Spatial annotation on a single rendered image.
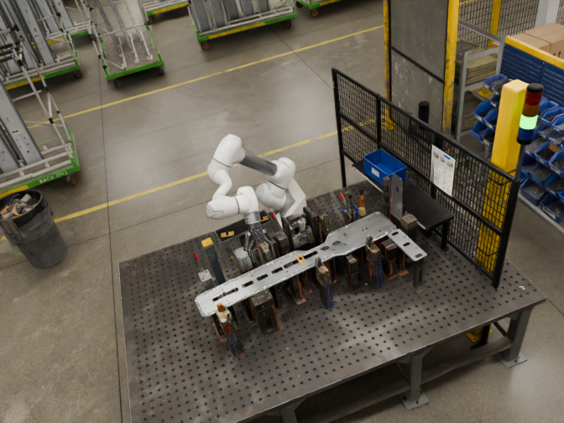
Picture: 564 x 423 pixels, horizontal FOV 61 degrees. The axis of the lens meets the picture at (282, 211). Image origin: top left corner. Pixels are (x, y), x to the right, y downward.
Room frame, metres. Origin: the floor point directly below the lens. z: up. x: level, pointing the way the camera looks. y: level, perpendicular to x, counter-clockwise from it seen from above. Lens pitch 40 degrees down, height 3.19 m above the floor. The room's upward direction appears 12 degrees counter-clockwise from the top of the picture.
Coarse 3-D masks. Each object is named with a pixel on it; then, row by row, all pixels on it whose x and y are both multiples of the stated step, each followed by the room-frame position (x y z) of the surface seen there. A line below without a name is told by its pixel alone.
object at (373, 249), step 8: (368, 248) 2.06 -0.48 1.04; (376, 248) 2.04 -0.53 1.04; (368, 256) 2.06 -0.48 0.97; (376, 256) 2.02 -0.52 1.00; (368, 264) 2.08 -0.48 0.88; (376, 264) 2.02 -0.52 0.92; (368, 272) 2.08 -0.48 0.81; (376, 272) 2.03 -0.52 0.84; (368, 280) 2.08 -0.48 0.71; (376, 280) 2.02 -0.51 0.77; (376, 288) 2.02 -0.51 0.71
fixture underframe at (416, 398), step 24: (528, 312) 1.71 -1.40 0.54; (504, 336) 1.80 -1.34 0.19; (408, 360) 1.58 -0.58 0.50; (456, 360) 1.67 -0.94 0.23; (504, 360) 1.72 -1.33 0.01; (408, 384) 1.57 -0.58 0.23; (288, 408) 1.40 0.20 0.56; (336, 408) 1.51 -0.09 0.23; (360, 408) 1.50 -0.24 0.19; (408, 408) 1.52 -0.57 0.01
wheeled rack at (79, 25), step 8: (80, 0) 10.74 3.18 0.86; (72, 8) 11.52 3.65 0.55; (80, 24) 11.20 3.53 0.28; (88, 24) 11.01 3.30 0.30; (48, 32) 10.91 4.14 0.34; (56, 32) 10.87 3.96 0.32; (64, 32) 10.88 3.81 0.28; (72, 32) 10.71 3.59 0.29; (80, 32) 10.66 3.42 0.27; (32, 40) 10.72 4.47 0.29; (48, 40) 10.54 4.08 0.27; (56, 40) 10.51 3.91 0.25; (96, 40) 10.77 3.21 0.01
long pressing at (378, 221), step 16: (352, 224) 2.35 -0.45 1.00; (368, 224) 2.32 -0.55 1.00; (384, 224) 2.29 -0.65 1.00; (336, 240) 2.23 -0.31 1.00; (352, 240) 2.20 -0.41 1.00; (288, 256) 2.18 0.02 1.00; (320, 256) 2.12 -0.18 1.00; (336, 256) 2.10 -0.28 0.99; (256, 272) 2.10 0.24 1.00; (288, 272) 2.04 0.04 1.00; (224, 288) 2.02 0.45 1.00; (240, 288) 1.99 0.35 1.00; (256, 288) 1.96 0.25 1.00; (208, 304) 1.92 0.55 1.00; (224, 304) 1.89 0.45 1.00
